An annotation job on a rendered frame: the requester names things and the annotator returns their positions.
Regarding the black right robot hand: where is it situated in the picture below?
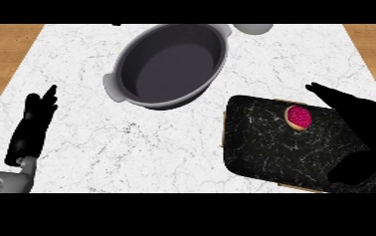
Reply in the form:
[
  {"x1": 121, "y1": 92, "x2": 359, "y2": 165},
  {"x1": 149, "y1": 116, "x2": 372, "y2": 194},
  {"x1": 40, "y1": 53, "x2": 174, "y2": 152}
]
[{"x1": 304, "y1": 82, "x2": 376, "y2": 187}]

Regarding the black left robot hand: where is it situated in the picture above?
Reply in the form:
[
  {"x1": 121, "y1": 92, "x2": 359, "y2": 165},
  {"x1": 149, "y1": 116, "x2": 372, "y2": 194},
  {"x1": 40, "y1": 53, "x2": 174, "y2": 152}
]
[{"x1": 3, "y1": 84, "x2": 61, "y2": 168}]

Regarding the pink frosted cupcake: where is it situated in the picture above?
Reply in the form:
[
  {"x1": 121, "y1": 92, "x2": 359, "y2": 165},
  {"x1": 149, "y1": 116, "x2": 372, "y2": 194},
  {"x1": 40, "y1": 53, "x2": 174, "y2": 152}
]
[{"x1": 284, "y1": 104, "x2": 315, "y2": 131}]

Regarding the black marble tray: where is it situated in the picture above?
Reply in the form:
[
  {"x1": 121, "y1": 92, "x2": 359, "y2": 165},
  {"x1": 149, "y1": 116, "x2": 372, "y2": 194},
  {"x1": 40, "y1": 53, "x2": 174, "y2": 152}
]
[{"x1": 222, "y1": 95, "x2": 376, "y2": 194}]

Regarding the dark grey oval pot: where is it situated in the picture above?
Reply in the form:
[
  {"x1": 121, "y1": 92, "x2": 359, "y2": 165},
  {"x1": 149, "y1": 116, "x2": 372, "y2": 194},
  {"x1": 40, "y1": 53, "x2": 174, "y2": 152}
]
[{"x1": 102, "y1": 24, "x2": 233, "y2": 112}]

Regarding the pale grey rounded object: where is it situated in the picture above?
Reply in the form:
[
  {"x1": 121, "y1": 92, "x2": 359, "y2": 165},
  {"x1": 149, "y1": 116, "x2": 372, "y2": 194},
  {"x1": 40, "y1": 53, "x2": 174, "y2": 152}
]
[{"x1": 232, "y1": 24, "x2": 275, "y2": 36}]

